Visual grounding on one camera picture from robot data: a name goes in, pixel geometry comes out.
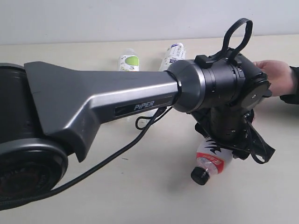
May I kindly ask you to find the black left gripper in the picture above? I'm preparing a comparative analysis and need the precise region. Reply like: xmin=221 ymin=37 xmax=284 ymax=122
xmin=190 ymin=103 xmax=276 ymax=164

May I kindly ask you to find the pink label bottle black cap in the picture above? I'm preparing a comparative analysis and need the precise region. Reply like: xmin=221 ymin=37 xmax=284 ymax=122
xmin=191 ymin=137 xmax=233 ymax=185

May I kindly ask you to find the butterfly label clear bottle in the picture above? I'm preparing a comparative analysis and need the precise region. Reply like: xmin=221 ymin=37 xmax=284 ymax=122
xmin=118 ymin=48 xmax=140 ymax=71

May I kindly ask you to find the green label bottle white cap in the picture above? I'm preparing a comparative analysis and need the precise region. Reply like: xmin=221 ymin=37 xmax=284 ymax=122
xmin=126 ymin=109 xmax=157 ymax=126

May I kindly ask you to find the dark jacket sleeve forearm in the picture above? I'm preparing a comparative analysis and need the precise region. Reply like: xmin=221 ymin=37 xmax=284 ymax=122
xmin=280 ymin=66 xmax=299 ymax=105

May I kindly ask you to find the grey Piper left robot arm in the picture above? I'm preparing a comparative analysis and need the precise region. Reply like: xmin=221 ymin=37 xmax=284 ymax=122
xmin=0 ymin=49 xmax=274 ymax=199

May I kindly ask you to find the blue label clear tea bottle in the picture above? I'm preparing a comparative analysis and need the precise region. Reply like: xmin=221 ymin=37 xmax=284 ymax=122
xmin=159 ymin=42 xmax=186 ymax=71

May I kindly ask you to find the person's open hand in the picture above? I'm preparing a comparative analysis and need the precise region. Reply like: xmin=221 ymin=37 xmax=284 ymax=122
xmin=253 ymin=60 xmax=290 ymax=97

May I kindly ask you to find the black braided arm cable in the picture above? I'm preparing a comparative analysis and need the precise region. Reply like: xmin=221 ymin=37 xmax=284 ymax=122
xmin=0 ymin=18 xmax=269 ymax=212

